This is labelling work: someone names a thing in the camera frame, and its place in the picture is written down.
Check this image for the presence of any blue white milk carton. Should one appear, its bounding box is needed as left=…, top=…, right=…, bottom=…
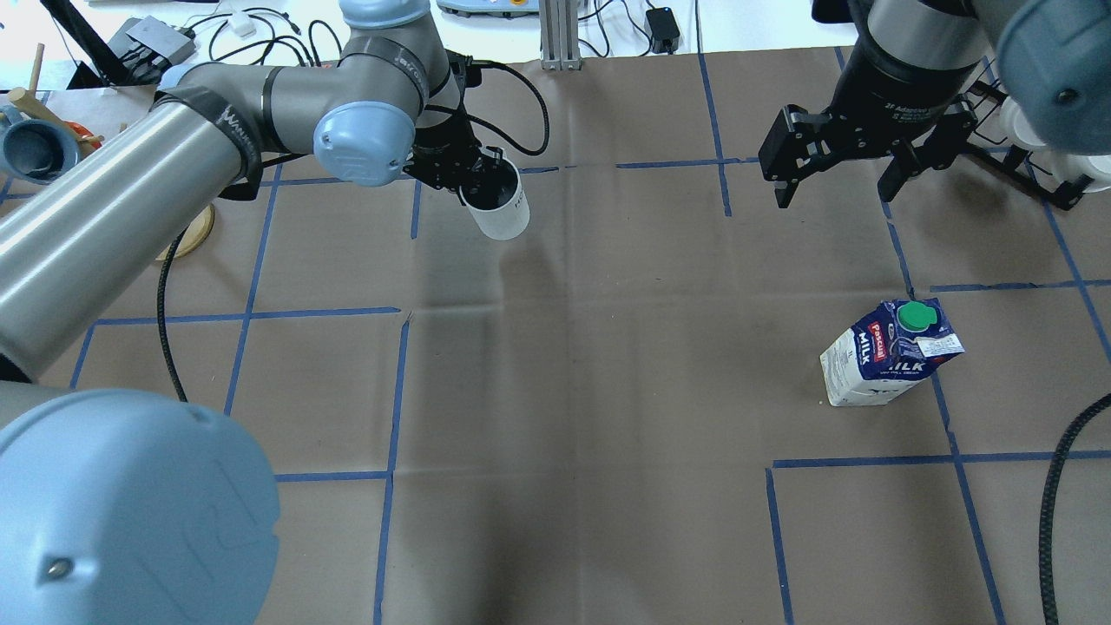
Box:
left=818, top=299, right=965, bottom=407

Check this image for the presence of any white paper cup lid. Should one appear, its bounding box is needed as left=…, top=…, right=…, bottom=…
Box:
left=1000, top=95, right=1110, bottom=193

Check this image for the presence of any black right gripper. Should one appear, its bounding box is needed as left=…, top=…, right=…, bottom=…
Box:
left=758, top=95, right=977, bottom=209

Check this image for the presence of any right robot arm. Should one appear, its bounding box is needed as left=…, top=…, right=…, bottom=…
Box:
left=759, top=1, right=1110, bottom=210

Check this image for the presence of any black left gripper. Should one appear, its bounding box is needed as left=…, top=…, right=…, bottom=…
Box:
left=404, top=61, right=483, bottom=194

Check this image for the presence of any orange mug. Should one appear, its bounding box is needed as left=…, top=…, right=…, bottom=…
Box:
left=66, top=122, right=106, bottom=149

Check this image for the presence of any white mug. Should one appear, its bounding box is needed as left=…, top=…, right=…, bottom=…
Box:
left=457, top=155, right=530, bottom=241

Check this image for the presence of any black wire rack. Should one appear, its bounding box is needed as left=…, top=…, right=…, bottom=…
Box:
left=964, top=56, right=1108, bottom=211

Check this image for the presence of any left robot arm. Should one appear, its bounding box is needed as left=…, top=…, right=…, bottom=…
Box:
left=1, top=1, right=448, bottom=624

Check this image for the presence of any blue mug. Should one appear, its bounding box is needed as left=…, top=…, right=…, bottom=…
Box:
left=1, top=105, right=82, bottom=187

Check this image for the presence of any aluminium frame post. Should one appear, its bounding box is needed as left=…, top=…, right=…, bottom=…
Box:
left=538, top=0, right=582, bottom=71

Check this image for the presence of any black power adapter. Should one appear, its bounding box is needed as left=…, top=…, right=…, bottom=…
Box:
left=644, top=6, right=681, bottom=56

